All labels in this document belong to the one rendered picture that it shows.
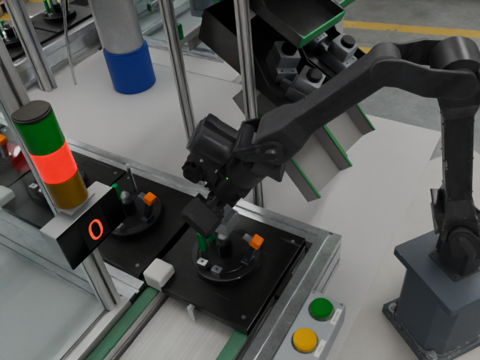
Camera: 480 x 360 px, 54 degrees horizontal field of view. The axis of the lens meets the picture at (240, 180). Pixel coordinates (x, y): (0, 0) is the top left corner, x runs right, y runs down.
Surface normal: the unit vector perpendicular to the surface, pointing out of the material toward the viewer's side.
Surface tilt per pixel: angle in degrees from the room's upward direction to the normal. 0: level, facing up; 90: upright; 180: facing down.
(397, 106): 0
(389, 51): 9
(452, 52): 21
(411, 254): 0
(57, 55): 90
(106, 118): 0
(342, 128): 45
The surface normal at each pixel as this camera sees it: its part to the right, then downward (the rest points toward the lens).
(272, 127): -0.58, -0.66
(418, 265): -0.09, -0.74
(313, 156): 0.47, -0.25
